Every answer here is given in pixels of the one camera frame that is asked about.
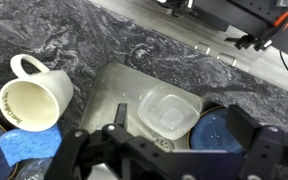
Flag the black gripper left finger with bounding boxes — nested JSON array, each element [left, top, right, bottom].
[[43, 103, 172, 180]]

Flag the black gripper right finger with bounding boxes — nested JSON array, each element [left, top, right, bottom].
[[226, 104, 288, 180]]

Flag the plain white mug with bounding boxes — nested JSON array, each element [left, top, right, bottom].
[[0, 53, 74, 133]]

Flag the stainless steel sink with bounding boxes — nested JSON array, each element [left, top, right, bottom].
[[78, 63, 208, 180]]

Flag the metal sink drain strainer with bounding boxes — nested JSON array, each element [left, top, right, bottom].
[[153, 136, 176, 153]]

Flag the clear drinking glass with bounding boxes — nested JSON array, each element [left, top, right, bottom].
[[15, 158, 55, 180]]

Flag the blue sponge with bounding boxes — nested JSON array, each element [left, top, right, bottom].
[[0, 123, 63, 168]]

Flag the blue speckled plate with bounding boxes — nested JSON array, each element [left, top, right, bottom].
[[188, 106, 248, 156]]

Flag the clear plastic container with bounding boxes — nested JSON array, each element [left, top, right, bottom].
[[137, 82, 203, 141]]

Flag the metal cabinet handle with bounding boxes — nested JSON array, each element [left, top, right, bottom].
[[216, 53, 238, 67], [193, 42, 212, 55]]

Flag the black clamp with orange handle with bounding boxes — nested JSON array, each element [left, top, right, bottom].
[[224, 11, 288, 52]]

